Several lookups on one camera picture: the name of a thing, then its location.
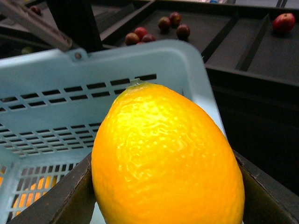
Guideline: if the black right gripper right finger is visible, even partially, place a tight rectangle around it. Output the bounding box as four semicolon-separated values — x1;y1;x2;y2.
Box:
234;151;299;224

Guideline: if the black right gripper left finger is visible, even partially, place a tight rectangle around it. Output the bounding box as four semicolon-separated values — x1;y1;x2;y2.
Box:
9;154;96;224

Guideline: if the light blue plastic basket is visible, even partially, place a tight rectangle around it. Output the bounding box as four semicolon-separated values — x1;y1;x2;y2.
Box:
0;40;224;224

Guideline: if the yellow lemon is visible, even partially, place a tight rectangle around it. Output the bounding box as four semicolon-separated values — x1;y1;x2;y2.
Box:
91;80;245;224

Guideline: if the brown basket handle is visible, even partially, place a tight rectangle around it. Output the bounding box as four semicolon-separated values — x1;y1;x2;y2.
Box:
0;0;73;52

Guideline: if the red apple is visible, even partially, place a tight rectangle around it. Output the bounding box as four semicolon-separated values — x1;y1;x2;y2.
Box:
272;13;296;35

